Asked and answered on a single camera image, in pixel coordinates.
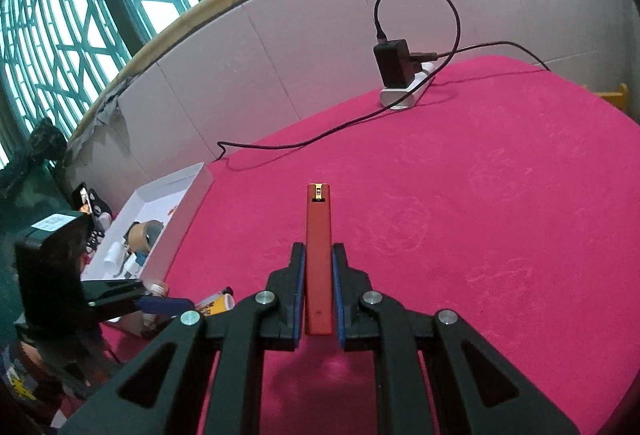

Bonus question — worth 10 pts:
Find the black power adapter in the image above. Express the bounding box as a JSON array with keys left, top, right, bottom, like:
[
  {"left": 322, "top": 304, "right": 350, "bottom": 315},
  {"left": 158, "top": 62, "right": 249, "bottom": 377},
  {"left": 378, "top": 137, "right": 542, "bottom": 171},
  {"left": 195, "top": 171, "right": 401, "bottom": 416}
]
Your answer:
[{"left": 373, "top": 40, "right": 416, "bottom": 88}]

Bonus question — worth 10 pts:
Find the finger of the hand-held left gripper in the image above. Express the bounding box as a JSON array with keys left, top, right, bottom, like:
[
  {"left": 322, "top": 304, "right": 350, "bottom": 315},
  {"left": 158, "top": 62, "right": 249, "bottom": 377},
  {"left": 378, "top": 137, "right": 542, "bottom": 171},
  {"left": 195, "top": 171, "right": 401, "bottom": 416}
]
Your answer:
[{"left": 82, "top": 279, "right": 195, "bottom": 317}]

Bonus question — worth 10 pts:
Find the tan tape roll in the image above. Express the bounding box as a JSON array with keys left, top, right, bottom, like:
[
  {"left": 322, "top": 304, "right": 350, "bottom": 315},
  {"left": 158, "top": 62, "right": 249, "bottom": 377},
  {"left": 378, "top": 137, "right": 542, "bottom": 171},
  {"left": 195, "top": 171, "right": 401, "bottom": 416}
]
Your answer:
[{"left": 125, "top": 220, "right": 166, "bottom": 257}]

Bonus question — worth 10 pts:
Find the white power strip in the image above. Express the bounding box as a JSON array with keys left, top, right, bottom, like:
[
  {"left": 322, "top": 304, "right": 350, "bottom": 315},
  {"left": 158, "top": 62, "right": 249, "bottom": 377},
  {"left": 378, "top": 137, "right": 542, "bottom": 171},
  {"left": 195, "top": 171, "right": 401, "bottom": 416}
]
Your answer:
[{"left": 379, "top": 62, "right": 436, "bottom": 111}]

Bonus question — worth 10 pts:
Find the yellow wooden frame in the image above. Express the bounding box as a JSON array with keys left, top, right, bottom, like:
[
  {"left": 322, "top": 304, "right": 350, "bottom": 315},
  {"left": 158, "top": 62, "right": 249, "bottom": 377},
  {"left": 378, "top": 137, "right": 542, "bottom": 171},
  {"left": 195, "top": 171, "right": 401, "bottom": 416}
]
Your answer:
[{"left": 594, "top": 83, "right": 630, "bottom": 114}]

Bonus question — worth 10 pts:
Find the black plug cable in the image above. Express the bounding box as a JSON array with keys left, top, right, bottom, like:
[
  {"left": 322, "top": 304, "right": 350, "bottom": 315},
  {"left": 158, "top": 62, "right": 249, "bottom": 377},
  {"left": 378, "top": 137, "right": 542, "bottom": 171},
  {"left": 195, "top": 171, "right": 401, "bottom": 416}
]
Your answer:
[{"left": 407, "top": 41, "right": 552, "bottom": 72}]

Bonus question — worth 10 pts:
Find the black patterned object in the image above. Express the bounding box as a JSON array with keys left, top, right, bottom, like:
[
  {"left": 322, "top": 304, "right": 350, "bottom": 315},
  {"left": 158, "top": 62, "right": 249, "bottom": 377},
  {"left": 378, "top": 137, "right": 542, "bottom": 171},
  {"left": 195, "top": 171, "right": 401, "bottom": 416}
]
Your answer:
[{"left": 75, "top": 184, "right": 112, "bottom": 261}]

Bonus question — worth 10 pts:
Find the white cardboard box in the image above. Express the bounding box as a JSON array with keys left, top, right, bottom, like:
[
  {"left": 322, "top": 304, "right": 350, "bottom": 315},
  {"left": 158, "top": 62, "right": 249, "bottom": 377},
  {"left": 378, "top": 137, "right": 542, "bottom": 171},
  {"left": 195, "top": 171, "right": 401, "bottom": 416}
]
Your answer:
[{"left": 80, "top": 161, "right": 215, "bottom": 323}]

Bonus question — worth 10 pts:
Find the long black adapter cable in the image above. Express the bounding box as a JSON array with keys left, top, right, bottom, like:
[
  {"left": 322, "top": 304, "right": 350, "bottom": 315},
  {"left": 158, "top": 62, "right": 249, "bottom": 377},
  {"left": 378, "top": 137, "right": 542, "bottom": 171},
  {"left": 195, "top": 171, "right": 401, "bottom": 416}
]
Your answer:
[{"left": 217, "top": 0, "right": 461, "bottom": 162}]

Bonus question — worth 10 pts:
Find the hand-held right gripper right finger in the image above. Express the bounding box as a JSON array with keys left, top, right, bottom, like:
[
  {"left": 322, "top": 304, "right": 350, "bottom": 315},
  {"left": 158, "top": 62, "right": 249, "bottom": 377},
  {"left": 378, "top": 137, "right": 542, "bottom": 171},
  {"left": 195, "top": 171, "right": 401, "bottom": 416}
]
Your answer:
[{"left": 331, "top": 242, "right": 583, "bottom": 435}]

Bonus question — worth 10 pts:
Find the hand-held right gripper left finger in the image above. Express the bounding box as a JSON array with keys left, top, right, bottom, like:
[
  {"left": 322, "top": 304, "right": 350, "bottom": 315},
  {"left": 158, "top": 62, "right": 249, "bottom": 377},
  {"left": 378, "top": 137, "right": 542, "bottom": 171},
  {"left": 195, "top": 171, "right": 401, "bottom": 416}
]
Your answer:
[{"left": 57, "top": 242, "right": 307, "bottom": 435}]

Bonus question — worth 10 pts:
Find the teal lattice window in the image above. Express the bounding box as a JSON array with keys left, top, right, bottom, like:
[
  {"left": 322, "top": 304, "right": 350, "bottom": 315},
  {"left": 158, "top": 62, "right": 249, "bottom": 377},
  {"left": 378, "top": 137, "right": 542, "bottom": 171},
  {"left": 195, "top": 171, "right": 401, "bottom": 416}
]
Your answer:
[{"left": 0, "top": 0, "right": 627, "bottom": 166}]

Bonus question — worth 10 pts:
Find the long red box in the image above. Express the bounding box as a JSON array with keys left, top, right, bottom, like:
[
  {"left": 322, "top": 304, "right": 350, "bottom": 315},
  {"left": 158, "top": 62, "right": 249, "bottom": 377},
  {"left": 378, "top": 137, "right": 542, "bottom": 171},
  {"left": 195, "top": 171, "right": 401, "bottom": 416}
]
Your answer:
[{"left": 305, "top": 183, "right": 335, "bottom": 336}]

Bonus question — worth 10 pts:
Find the red table cloth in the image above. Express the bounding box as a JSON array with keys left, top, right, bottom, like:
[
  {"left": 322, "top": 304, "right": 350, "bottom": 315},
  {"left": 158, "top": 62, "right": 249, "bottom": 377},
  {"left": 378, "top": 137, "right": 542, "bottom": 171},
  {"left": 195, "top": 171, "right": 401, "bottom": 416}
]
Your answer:
[{"left": 100, "top": 55, "right": 640, "bottom": 435}]

